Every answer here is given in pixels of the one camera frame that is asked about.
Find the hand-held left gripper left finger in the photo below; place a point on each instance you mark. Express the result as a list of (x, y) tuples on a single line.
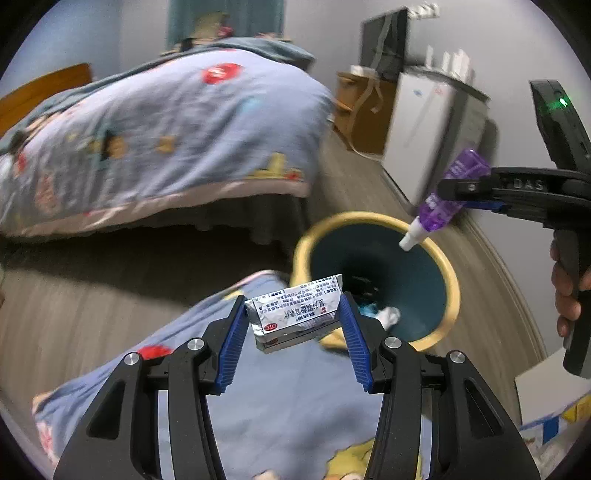
[(231, 350)]

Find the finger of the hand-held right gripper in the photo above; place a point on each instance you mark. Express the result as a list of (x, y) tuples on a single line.
[(471, 189)]

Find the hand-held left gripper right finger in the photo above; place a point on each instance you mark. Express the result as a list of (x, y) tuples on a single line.
[(358, 346)]

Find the purple tube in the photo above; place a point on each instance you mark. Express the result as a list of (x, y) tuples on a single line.
[(436, 214)]

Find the silver medicine packet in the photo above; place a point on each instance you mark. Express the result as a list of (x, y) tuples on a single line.
[(291, 314)]

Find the teal trash bin yellow rim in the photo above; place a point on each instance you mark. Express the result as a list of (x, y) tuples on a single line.
[(415, 277)]

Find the person's right hand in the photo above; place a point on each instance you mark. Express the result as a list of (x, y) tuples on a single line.
[(565, 300)]

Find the blue snack packet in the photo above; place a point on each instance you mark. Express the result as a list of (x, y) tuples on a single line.
[(369, 308)]

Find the white crumpled tissue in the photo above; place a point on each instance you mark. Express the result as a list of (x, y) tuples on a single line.
[(388, 317)]

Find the black crumpled wrapper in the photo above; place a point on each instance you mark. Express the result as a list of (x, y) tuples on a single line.
[(367, 286)]

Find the white air purifier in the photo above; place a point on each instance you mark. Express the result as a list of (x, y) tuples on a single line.
[(415, 129)]

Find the blue printed lap blanket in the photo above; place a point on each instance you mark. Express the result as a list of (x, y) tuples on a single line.
[(286, 415)]

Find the wooden cabinet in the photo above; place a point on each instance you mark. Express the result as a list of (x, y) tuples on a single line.
[(369, 124)]

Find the white items on purifier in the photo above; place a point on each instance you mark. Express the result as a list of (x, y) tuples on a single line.
[(450, 64)]

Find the grey skirted bed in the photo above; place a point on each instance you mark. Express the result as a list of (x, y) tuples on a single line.
[(268, 217)]

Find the black television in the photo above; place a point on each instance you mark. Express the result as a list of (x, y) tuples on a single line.
[(392, 50)]

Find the white box on cabinet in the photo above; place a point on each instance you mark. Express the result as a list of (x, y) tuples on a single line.
[(362, 70)]

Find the white cardboard box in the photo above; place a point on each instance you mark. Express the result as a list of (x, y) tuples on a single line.
[(545, 397)]

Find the bed with blue cartoon quilt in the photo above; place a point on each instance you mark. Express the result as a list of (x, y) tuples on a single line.
[(161, 129)]

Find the teal curtain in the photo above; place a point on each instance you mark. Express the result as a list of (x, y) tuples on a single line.
[(258, 18)]

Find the brown plush item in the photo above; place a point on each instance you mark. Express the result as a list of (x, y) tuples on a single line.
[(210, 25)]

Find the wooden headboard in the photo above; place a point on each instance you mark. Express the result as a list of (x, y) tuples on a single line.
[(46, 90)]

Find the white wall hook rack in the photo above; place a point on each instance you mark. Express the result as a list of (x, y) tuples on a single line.
[(422, 9)]

